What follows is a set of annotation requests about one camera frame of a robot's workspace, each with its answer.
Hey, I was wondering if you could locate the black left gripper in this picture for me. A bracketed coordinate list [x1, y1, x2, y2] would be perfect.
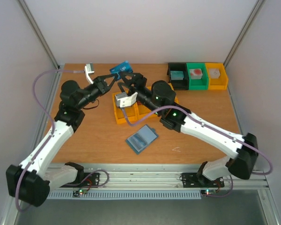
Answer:
[76, 73, 117, 109]

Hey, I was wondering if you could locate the blue VIP card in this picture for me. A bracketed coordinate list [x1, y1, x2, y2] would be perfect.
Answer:
[110, 60, 133, 74]

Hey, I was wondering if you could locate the teal leather card holder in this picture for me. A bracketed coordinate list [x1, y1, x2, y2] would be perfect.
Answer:
[125, 125, 159, 155]

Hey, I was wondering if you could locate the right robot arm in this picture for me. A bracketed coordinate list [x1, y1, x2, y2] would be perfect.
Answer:
[117, 72, 259, 187]

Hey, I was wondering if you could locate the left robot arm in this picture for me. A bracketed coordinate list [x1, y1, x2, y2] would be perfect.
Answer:
[6, 74, 118, 211]

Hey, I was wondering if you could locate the teal card deck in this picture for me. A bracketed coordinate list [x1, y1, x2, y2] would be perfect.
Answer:
[170, 70, 184, 80]

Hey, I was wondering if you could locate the red spot card deck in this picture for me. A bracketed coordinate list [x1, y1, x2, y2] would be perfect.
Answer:
[189, 68, 203, 80]

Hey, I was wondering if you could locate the white card deck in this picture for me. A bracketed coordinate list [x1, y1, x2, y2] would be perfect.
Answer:
[208, 68, 221, 79]

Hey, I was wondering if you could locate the middle yellow bin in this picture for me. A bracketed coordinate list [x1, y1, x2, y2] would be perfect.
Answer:
[136, 86, 157, 120]

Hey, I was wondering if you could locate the left yellow bin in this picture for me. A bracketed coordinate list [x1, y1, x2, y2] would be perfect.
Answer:
[112, 92, 138, 125]

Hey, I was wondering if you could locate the right yellow bin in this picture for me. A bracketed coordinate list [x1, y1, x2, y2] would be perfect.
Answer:
[166, 83, 178, 105]

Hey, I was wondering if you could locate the black storage bin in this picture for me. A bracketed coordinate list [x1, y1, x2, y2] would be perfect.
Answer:
[167, 62, 189, 90]

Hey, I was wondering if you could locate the green storage bin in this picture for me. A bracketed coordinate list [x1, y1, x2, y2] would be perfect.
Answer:
[186, 62, 209, 90]

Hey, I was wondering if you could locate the far yellow storage bin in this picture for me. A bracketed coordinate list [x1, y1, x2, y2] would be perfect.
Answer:
[205, 63, 229, 90]

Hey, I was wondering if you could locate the left small circuit board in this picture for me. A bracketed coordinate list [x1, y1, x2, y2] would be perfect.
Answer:
[73, 189, 88, 197]

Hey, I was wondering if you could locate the small circuit board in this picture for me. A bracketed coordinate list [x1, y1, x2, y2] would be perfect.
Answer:
[200, 189, 216, 196]
[73, 189, 88, 197]

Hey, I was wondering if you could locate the right small circuit board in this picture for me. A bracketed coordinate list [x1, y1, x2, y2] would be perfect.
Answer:
[200, 189, 216, 196]

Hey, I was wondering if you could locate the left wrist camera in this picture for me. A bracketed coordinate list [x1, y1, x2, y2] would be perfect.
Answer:
[84, 63, 94, 84]

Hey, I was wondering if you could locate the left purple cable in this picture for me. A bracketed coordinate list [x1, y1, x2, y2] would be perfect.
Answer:
[15, 69, 86, 213]

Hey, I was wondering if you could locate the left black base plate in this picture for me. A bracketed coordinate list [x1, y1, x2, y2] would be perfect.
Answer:
[62, 172, 100, 188]

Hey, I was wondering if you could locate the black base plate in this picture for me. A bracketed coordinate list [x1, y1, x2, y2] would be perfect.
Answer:
[179, 172, 225, 188]
[62, 172, 100, 188]

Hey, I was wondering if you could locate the grey slotted cable duct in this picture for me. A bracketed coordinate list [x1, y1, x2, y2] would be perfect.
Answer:
[48, 190, 201, 201]

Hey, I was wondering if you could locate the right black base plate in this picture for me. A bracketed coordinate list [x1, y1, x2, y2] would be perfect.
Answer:
[179, 172, 225, 188]

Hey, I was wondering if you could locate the left corner aluminium post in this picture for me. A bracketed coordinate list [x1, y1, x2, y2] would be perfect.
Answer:
[16, 0, 60, 68]

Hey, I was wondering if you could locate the corner aluminium post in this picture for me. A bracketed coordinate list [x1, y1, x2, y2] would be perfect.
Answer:
[16, 0, 60, 68]
[223, 0, 266, 68]

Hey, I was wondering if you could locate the aluminium rail frame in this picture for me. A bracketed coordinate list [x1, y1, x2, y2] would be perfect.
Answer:
[0, 63, 281, 225]

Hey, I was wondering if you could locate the right corner aluminium post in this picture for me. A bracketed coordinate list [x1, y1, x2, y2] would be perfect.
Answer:
[223, 0, 266, 68]

